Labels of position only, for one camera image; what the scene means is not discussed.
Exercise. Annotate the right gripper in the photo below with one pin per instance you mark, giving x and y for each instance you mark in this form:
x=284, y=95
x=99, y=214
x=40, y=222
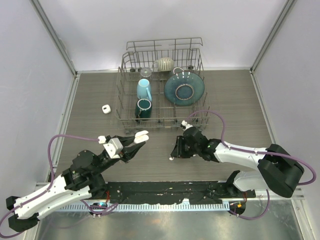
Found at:
x=178, y=151

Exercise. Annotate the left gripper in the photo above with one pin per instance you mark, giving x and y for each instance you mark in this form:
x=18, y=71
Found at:
x=128, y=153

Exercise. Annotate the oval white charging case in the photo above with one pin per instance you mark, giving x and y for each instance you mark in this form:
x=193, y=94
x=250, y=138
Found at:
x=141, y=136

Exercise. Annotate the small white charging case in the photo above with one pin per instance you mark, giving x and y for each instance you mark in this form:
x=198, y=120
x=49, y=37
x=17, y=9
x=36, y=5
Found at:
x=106, y=109

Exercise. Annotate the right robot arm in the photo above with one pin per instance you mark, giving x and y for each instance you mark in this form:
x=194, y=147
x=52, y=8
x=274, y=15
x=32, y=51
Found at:
x=271, y=168

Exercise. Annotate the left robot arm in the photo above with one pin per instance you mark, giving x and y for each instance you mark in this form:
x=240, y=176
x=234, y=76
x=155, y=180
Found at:
x=82, y=180

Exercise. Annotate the dark teal mug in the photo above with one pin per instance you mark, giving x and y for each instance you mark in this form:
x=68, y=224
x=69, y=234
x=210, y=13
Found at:
x=143, y=109

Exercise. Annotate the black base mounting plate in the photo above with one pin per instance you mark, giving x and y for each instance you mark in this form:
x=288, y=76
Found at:
x=170, y=192

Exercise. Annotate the light blue mug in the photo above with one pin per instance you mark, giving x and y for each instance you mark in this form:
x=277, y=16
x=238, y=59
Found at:
x=143, y=89

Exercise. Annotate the large teal plate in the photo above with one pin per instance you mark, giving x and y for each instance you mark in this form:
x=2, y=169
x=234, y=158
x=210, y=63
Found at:
x=184, y=88

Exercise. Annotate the clear glass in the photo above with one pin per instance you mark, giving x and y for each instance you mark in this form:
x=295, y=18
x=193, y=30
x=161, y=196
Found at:
x=145, y=72

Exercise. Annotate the small white-rimmed bowl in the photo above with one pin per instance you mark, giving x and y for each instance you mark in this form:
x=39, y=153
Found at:
x=177, y=70

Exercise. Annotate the striped ceramic mug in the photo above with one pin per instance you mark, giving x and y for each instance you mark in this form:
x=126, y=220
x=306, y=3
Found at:
x=164, y=64

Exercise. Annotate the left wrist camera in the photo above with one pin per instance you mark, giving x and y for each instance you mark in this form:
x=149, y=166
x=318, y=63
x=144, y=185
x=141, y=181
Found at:
x=113, y=146

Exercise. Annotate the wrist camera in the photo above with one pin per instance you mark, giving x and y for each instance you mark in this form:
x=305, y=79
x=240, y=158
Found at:
x=185, y=125
x=113, y=146

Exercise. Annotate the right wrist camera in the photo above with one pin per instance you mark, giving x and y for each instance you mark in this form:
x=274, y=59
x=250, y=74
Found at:
x=185, y=125

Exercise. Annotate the white slotted cable duct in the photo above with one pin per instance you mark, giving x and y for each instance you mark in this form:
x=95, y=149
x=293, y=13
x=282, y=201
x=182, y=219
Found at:
x=184, y=206

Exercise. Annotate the wire dish rack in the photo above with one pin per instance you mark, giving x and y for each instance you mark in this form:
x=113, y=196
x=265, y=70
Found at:
x=139, y=54

